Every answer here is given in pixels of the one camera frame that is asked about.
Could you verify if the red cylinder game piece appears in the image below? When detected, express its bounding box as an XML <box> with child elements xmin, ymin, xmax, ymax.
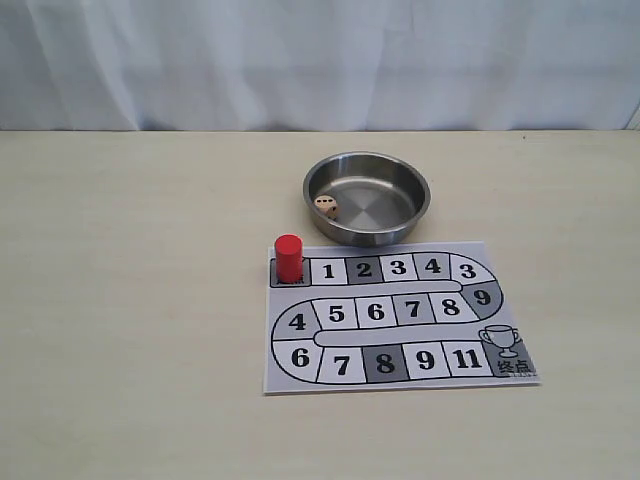
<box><xmin>274</xmin><ymin>234</ymin><xmax>304</xmax><ymax>283</ymax></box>

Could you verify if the wooden die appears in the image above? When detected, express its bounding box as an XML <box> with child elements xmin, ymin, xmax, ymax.
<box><xmin>314</xmin><ymin>195</ymin><xmax>339</xmax><ymax>220</ymax></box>

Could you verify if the round steel bowl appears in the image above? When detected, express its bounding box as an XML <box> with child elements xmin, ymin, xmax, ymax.
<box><xmin>302</xmin><ymin>151</ymin><xmax>432</xmax><ymax>248</ymax></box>

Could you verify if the paper number game board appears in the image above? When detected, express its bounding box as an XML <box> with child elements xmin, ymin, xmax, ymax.
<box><xmin>263</xmin><ymin>241</ymin><xmax>540</xmax><ymax>394</ymax></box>

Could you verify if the white background curtain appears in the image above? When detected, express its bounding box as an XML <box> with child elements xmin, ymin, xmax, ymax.
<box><xmin>1</xmin><ymin>1</ymin><xmax>639</xmax><ymax>131</ymax></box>

